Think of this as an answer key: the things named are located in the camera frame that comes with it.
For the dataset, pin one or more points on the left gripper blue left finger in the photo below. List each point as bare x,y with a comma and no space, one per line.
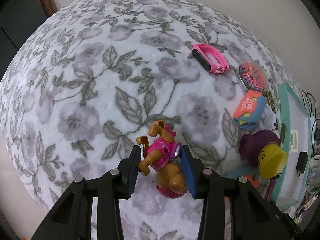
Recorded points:
134,160

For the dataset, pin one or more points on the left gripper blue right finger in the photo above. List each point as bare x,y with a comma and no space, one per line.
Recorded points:
189,168

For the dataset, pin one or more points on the pink brown dog toy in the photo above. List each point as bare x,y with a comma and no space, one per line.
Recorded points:
160,151

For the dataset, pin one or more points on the yellow purple toy figure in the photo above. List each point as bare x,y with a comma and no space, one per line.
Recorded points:
262,149

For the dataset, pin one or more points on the pink translucent lighter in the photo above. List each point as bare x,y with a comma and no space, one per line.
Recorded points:
270,189

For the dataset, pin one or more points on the orange blue toy phone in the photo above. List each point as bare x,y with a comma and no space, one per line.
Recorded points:
249,111

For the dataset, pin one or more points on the cream plastic hair clip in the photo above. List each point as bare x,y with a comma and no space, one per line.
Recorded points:
294,140

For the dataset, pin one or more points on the black square plug adapter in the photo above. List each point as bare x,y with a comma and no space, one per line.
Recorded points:
301,163

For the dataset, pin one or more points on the black gold patterned box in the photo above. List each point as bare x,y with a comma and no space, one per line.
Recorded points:
270,101

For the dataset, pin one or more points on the clear dome with orange toys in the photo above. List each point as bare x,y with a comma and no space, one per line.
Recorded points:
251,76

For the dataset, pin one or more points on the pink smart band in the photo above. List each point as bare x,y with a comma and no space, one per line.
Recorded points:
210,58

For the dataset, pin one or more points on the floral white grey blanket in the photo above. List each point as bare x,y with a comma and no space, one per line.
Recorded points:
98,73

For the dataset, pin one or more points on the teal rimmed white tray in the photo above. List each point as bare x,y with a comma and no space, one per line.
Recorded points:
289,187

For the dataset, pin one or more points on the black charger adapter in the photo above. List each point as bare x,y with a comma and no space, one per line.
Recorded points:
317,134

